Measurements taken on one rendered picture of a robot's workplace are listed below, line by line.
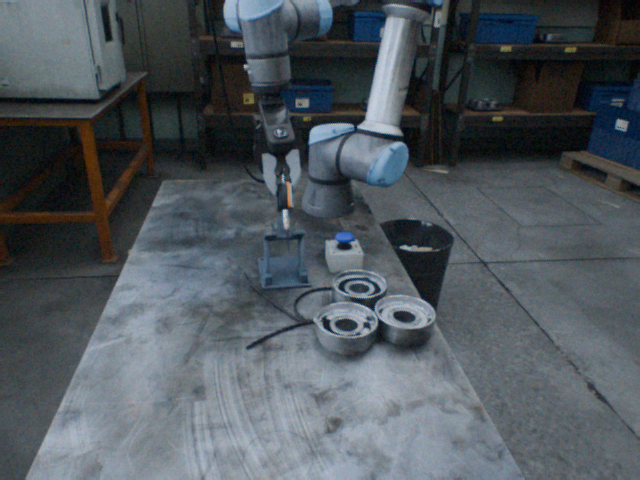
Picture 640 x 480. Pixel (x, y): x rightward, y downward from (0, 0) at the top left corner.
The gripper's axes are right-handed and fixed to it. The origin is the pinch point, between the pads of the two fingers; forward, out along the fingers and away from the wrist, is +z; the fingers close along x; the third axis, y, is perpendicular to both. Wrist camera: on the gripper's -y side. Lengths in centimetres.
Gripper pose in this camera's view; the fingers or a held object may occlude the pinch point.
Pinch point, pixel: (284, 189)
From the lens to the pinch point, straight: 100.8
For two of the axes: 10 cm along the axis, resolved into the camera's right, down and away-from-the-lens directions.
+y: -2.5, -4.1, 8.8
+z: 0.7, 8.9, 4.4
